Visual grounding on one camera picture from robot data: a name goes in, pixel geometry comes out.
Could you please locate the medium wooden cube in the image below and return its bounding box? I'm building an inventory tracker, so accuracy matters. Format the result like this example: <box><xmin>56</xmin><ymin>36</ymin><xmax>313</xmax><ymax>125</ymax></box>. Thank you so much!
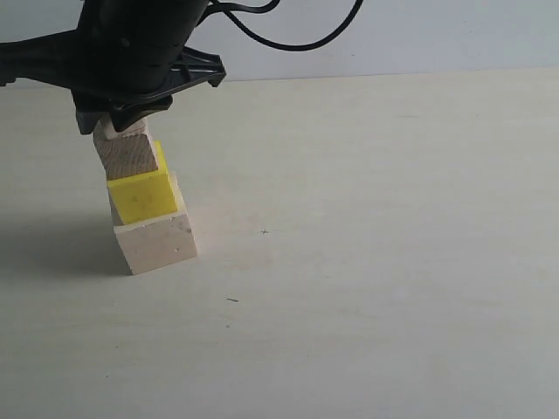
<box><xmin>93</xmin><ymin>119</ymin><xmax>159</xmax><ymax>181</ymax></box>

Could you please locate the yellow cube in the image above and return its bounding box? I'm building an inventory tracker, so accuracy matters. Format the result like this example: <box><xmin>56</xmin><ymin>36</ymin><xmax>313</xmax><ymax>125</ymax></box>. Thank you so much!
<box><xmin>107</xmin><ymin>141</ymin><xmax>178</xmax><ymax>225</ymax></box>

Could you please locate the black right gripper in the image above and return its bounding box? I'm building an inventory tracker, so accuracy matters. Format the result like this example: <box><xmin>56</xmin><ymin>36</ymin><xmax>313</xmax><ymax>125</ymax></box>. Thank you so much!
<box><xmin>1</xmin><ymin>0</ymin><xmax>226</xmax><ymax>134</ymax></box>

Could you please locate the large pale wooden cube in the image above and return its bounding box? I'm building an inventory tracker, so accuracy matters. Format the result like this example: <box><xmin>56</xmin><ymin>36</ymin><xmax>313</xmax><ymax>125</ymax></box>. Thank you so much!
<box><xmin>109</xmin><ymin>173</ymin><xmax>197</xmax><ymax>275</ymax></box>

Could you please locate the small pale wooden cube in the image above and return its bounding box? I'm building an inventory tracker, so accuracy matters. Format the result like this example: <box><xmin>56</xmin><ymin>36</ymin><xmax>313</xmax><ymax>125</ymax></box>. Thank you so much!
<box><xmin>99</xmin><ymin>119</ymin><xmax>120</xmax><ymax>141</ymax></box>

